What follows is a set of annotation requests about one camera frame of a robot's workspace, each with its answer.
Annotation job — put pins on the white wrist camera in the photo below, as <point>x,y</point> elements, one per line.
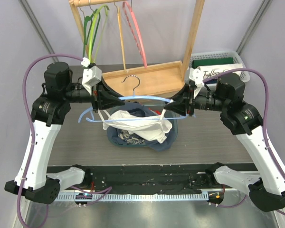
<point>196,76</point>
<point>92,75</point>

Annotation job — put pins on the white tank top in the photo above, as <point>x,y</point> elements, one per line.
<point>137,119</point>

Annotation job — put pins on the wooden clothes rack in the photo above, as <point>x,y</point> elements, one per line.
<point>159,79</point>

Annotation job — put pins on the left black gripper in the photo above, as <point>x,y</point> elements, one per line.
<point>104,98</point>

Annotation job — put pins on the lime green hanger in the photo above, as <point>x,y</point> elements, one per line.
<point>94,28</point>

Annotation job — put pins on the grey plastic basin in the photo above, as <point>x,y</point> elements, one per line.
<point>175,123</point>

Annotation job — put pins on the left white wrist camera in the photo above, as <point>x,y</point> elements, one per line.
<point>92,75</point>

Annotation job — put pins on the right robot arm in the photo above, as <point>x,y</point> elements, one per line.
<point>267,189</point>

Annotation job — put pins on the red tank top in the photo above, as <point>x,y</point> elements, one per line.
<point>155,112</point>

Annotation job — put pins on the white slotted cable duct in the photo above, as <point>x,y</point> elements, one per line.
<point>81,197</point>

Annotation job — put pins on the yellow wooden hanger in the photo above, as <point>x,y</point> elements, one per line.
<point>121,35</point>

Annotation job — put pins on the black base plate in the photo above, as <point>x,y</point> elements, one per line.
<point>151,179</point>

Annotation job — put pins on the white printed folded cloth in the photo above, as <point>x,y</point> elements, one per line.
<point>214,70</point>

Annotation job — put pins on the pink hanger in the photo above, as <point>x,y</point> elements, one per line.
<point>134,28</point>

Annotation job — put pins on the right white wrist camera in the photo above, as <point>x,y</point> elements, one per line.
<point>196,76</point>

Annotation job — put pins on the green folded cloth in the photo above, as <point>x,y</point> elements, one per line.
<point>212,62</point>

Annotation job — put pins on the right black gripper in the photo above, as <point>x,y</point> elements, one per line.
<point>188,101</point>

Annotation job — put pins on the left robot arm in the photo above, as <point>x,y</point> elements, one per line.
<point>47,116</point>

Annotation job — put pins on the light blue hanger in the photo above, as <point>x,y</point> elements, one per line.
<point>124,98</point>

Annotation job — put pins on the white plastic basket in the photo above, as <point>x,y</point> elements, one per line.
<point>217,54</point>

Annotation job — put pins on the navy tank top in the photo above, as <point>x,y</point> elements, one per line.
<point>137,142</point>

